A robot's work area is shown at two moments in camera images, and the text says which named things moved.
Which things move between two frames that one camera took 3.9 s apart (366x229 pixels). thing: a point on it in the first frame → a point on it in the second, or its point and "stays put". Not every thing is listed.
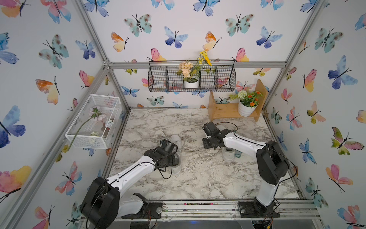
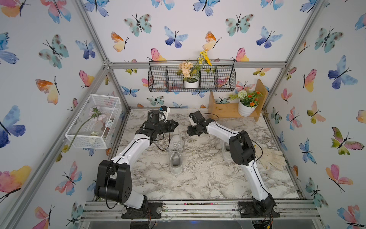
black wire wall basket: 186,75 stays put
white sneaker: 228,153 stays put
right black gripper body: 207,142 → 193,130
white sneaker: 177,139 stays put
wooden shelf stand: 220,110 stays put
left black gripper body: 170,160 → 162,127
